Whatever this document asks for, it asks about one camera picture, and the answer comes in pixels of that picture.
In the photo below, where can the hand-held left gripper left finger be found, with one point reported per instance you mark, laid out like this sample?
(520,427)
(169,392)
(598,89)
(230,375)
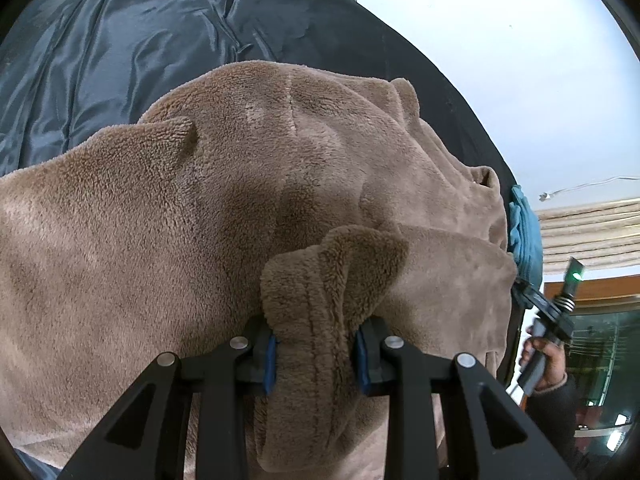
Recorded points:
(270,360)

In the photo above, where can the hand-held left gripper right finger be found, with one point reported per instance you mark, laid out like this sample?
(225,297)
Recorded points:
(361,365)

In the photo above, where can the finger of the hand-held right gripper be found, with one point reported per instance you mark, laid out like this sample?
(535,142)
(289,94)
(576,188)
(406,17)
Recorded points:
(530,297)

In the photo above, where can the brown fleece garment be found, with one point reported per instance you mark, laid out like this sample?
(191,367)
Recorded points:
(200,210)

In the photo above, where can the person's right forearm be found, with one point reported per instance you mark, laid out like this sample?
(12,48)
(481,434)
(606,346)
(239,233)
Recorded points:
(555,420)

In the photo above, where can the person's right hand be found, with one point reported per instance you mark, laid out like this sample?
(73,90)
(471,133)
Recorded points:
(555,365)

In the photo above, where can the wooden framed window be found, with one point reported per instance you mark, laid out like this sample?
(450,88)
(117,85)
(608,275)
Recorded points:
(600,340)

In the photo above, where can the teal cloth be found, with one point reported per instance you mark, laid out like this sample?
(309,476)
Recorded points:
(527,240)

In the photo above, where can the beige curtain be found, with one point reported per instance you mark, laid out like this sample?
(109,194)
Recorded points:
(590,240)

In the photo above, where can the dark satin bed sheet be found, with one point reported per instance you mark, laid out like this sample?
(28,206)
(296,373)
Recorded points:
(125,35)

